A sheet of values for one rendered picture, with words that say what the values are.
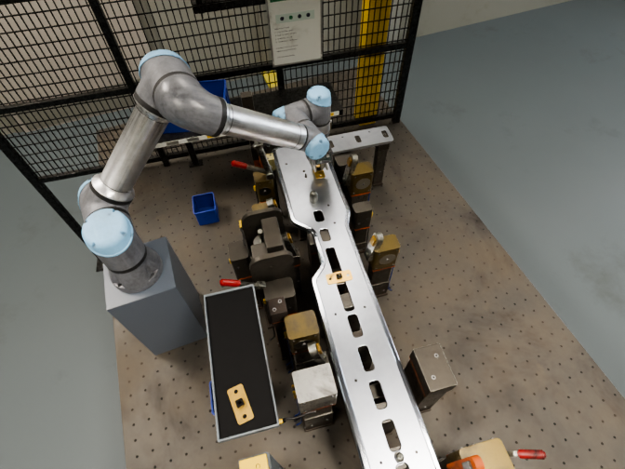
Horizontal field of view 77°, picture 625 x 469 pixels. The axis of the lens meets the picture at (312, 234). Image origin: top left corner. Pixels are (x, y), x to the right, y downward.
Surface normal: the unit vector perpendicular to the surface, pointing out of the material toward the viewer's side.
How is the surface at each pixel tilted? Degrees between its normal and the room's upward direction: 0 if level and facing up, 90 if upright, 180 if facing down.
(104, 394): 0
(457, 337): 0
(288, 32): 90
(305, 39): 90
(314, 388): 0
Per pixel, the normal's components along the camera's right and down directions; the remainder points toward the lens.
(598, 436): -0.03, -0.58
